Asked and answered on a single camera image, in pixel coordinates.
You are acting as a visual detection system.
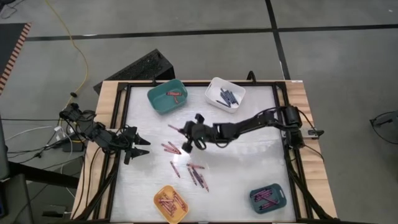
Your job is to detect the black power adapter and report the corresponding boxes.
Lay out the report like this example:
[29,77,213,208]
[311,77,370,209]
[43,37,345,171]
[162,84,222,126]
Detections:
[62,141,86,153]

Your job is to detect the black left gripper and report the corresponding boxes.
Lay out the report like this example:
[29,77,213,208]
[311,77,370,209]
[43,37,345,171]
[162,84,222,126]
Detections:
[116,125,152,158]

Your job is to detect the yellow plastic bin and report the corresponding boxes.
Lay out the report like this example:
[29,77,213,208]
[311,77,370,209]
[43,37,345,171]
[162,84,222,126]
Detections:
[153,184,190,224]

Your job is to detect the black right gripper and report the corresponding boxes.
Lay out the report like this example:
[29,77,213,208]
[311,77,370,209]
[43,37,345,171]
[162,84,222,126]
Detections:
[182,113,216,151]

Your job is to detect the black mat orange striped edge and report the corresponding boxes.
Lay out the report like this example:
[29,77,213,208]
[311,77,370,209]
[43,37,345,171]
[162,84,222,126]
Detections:
[0,22,32,94]

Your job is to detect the black floor beam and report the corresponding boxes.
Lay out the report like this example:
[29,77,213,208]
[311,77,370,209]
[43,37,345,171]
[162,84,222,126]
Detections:
[7,161,80,189]

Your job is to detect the white plastic bin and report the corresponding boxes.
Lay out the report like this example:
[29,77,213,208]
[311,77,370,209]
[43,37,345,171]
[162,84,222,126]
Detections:
[204,77,246,114]

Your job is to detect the blue-grey plastic bin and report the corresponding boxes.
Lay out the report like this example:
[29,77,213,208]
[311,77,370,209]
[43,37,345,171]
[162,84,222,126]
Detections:
[248,182,287,215]

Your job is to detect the black cable loop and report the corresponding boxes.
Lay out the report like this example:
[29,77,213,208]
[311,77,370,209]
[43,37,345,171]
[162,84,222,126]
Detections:
[368,110,398,162]

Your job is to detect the teal plastic bin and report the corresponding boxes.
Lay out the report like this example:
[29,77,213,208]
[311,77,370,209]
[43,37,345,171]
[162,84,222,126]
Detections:
[146,78,188,116]

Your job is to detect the yellow cable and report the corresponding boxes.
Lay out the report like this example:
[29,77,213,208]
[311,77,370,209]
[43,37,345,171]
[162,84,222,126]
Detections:
[45,0,90,111]

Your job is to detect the white cable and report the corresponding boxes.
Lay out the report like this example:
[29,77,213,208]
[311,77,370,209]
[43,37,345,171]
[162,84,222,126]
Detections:
[4,125,55,142]

